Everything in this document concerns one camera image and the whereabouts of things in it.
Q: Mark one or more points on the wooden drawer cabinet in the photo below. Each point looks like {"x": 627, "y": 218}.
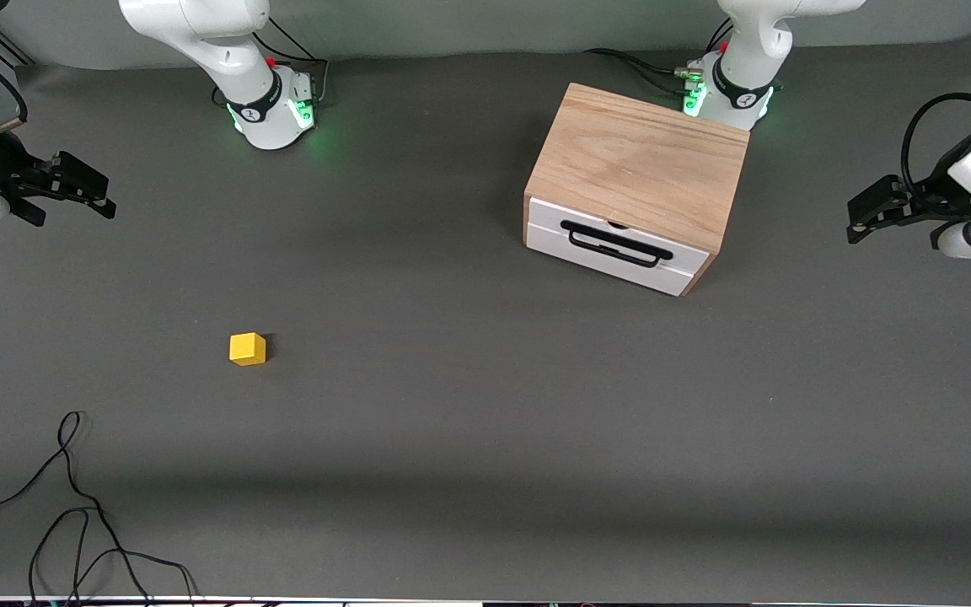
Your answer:
{"x": 637, "y": 160}

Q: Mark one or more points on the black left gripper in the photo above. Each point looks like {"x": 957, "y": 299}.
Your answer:
{"x": 944, "y": 187}

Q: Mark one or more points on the white-front wooden drawer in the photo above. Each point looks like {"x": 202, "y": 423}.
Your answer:
{"x": 544, "y": 228}

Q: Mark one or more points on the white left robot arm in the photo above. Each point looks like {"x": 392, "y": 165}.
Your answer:
{"x": 747, "y": 51}

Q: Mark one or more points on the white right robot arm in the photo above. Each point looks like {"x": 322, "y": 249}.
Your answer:
{"x": 224, "y": 51}

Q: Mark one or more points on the yellow cube block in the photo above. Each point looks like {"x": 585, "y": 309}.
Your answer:
{"x": 247, "y": 348}

